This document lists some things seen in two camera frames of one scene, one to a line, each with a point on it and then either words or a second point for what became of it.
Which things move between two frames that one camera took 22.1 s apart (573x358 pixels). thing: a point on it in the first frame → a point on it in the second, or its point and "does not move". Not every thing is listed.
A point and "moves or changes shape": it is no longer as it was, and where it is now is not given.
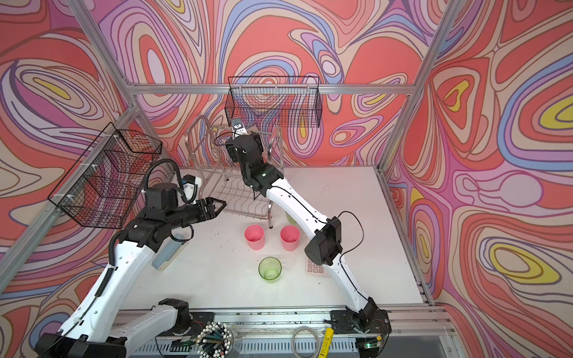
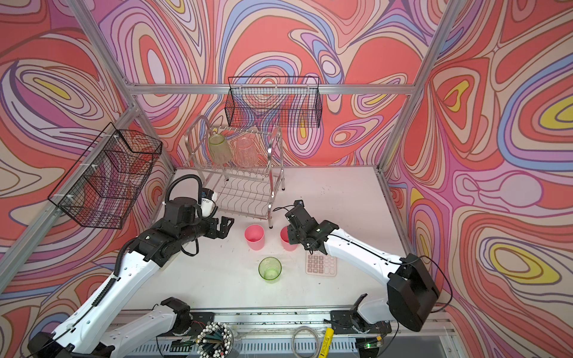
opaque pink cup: (289, 237) does not move
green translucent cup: (290, 219) moves or changes shape
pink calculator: (313, 268) does not move
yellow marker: (327, 343) does not move
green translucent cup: (269, 268) does not move
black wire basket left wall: (105, 184) does not move
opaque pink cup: (254, 235) does not move
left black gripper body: (198, 213) → (209, 228)
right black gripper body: (232, 149) → (295, 236)
